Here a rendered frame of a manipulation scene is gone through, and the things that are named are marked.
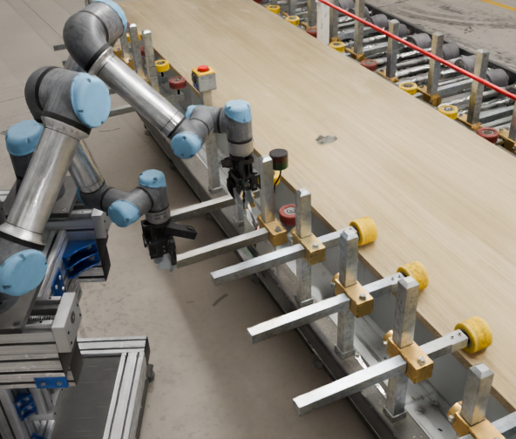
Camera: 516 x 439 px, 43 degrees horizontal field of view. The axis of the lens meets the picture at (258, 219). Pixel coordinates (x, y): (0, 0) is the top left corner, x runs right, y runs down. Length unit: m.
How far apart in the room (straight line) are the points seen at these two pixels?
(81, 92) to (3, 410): 1.20
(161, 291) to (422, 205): 1.54
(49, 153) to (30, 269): 0.27
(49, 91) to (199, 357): 1.65
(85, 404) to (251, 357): 0.75
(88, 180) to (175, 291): 1.52
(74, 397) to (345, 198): 1.25
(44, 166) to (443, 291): 1.10
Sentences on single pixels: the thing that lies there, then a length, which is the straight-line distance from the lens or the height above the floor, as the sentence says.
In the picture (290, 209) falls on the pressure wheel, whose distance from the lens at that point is 2.17.
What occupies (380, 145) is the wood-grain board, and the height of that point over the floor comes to 0.90.
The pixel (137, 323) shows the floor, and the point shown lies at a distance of 3.16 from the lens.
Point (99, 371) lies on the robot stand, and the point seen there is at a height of 0.21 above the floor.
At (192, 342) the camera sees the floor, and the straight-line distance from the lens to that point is 3.02.
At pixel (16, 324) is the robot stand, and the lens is 1.72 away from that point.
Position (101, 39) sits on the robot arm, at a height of 1.55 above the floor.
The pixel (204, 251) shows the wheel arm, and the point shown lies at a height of 0.86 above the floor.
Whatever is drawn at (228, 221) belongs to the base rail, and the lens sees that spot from 2.50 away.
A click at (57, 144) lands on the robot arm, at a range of 1.58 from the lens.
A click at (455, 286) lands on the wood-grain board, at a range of 1.93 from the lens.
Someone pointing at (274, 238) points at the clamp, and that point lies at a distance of 2.14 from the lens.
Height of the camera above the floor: 2.13
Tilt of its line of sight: 35 degrees down
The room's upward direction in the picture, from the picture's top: 3 degrees counter-clockwise
